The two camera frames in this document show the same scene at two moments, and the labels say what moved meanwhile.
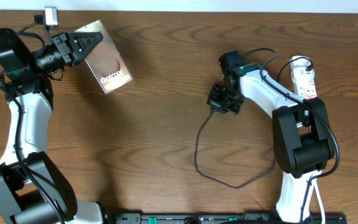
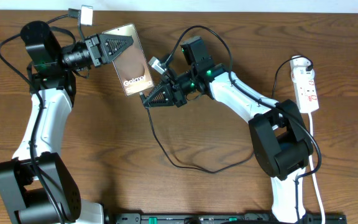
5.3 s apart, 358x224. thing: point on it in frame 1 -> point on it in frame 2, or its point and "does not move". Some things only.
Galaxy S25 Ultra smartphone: (104, 61) -> (130, 65)
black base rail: (222, 218) does not move
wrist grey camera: (51, 15) -> (86, 15)
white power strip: (304, 81) does not move
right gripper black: (212, 100) -> (168, 100)
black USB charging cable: (209, 114) -> (237, 163)
